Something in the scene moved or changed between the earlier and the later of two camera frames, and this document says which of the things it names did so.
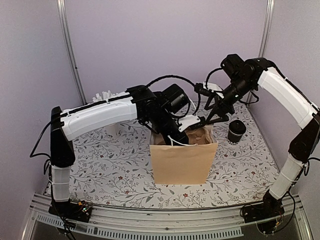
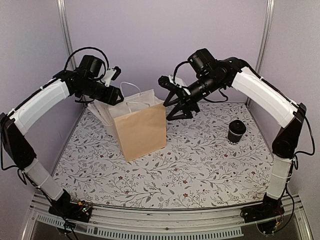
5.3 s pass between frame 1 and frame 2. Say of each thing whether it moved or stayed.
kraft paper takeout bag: moved
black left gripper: moved
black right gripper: moved
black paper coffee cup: stayed
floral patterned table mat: stayed
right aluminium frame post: stayed
